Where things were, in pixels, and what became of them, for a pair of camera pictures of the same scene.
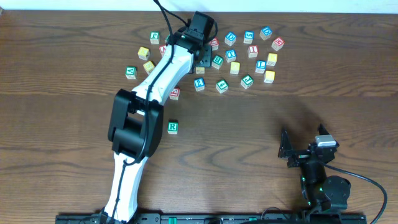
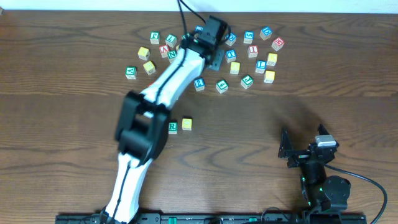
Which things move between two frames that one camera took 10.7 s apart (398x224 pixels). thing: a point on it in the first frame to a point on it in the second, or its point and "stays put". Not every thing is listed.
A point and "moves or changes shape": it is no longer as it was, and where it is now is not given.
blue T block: x=231 y=55 stays put
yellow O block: x=234 y=68 stays put
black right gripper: x=300 y=155 stays put
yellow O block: x=199 y=70 moves or changes shape
